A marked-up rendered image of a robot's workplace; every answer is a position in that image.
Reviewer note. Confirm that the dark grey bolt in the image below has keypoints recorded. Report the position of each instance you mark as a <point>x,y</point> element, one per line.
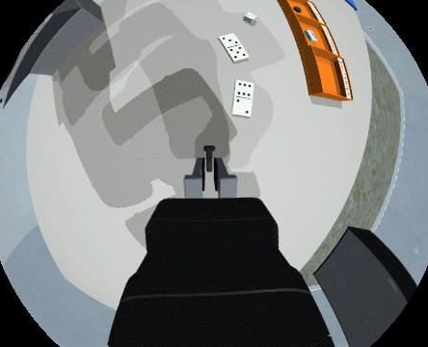
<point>209,150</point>

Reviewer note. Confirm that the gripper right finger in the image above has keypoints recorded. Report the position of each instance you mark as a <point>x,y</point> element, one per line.
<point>225,184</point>

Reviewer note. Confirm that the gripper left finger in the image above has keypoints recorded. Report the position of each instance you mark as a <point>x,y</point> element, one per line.
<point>194,183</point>

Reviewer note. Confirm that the small white die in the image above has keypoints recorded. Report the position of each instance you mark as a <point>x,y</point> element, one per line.
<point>249,17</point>

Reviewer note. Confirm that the white domino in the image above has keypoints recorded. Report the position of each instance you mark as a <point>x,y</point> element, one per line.
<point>243,98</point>
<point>233,47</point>

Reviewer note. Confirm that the orange rack of labelled bins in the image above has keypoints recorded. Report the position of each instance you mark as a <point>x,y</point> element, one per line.
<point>329,67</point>

